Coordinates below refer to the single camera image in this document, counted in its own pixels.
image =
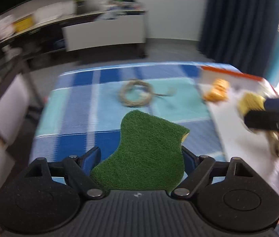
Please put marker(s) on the yellow box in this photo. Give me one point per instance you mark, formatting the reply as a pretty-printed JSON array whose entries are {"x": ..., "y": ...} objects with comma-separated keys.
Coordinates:
[{"x": 24, "y": 24}]

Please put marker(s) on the blue checked tablecloth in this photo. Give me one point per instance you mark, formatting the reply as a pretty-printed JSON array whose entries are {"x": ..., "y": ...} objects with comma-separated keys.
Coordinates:
[{"x": 80, "y": 108}]

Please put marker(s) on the yellow striped towel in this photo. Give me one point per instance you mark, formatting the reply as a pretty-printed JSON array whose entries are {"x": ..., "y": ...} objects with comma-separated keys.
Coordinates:
[{"x": 250, "y": 102}]

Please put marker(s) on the dark blue curtain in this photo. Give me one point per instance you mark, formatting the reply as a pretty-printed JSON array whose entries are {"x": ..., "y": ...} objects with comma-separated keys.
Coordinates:
[{"x": 240, "y": 24}]

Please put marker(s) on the orange yellow soft bundle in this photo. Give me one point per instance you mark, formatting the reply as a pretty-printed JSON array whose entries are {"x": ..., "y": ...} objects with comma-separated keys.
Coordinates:
[{"x": 216, "y": 92}]

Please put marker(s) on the yellow and green sponge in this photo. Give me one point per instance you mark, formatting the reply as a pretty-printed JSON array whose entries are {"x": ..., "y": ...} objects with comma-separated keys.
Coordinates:
[{"x": 141, "y": 153}]

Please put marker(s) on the pile of small clutter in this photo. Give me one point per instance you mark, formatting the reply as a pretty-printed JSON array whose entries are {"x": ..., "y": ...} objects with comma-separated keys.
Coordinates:
[{"x": 119, "y": 8}]

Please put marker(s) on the white and dark television stand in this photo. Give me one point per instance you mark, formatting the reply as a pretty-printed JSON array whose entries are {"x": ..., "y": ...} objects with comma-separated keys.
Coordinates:
[{"x": 104, "y": 34}]

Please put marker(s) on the orange cardboard box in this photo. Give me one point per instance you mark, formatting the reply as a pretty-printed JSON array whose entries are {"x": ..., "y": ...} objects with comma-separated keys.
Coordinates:
[{"x": 230, "y": 133}]

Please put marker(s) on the dark oval side table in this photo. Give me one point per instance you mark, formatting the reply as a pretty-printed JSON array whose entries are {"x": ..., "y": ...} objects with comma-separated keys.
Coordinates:
[{"x": 6, "y": 61}]

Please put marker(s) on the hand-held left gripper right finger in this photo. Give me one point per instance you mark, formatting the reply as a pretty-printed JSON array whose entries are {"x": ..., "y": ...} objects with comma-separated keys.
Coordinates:
[{"x": 190, "y": 160}]

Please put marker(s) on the white router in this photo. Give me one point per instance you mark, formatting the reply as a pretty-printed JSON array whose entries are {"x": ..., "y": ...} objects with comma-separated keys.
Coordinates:
[{"x": 53, "y": 13}]

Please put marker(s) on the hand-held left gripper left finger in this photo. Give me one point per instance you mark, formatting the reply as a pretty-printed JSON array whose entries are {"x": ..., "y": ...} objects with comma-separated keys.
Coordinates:
[{"x": 91, "y": 160}]

